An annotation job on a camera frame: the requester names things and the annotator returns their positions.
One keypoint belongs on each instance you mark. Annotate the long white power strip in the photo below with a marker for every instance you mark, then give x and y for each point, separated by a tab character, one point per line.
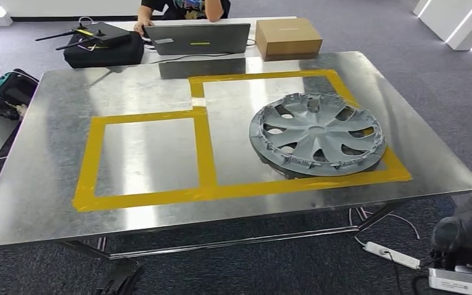
390	254

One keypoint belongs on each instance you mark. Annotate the person's hand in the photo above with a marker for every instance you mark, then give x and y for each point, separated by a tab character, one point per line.
141	26

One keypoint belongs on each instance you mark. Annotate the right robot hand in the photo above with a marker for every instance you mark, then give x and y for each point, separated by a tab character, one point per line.
468	232

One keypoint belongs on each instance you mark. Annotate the white display platform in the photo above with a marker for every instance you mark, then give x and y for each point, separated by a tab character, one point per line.
456	20

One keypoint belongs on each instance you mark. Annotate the grey plastic wheel hubcap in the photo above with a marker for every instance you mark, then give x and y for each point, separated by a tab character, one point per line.
317	134

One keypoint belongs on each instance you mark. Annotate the black router with antennas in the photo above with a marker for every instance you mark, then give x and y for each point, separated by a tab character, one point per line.
101	32

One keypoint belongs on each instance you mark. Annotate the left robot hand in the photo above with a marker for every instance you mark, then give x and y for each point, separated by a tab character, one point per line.
120	279

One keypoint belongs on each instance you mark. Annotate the brown cardboard box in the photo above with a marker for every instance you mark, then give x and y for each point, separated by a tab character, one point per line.
289	38

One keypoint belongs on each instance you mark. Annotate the black carry bag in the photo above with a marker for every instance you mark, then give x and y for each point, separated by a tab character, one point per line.
105	55

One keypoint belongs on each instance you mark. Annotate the person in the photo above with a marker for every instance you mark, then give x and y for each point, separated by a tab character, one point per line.
187	8

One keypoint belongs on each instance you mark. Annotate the grey laptop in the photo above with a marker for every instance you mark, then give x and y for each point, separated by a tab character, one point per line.
199	38

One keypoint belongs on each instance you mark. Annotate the steel workbench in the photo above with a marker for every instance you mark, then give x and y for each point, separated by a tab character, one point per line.
57	163

